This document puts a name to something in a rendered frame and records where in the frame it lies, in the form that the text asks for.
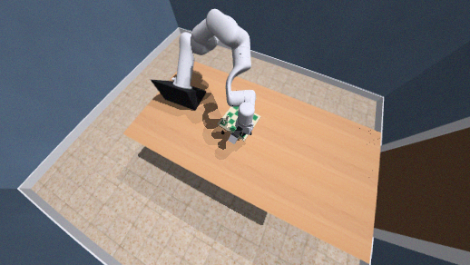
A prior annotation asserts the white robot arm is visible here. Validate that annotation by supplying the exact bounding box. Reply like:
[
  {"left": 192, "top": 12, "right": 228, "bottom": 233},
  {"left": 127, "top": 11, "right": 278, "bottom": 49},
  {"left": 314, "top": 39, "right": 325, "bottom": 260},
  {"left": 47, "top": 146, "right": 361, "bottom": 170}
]
[{"left": 172, "top": 9, "right": 256, "bottom": 144}]

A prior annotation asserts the green and cream chessboard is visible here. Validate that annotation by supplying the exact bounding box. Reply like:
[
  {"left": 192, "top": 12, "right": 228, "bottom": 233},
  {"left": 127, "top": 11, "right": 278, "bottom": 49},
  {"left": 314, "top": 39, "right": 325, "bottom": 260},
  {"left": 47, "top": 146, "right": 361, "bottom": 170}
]
[{"left": 217, "top": 106, "right": 261, "bottom": 141}]

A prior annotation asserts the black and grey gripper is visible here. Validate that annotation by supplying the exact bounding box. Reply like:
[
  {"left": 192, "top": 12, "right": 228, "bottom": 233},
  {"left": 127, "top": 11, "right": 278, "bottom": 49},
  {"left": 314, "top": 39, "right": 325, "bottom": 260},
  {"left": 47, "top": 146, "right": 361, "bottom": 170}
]
[{"left": 235, "top": 119, "right": 253, "bottom": 136}]

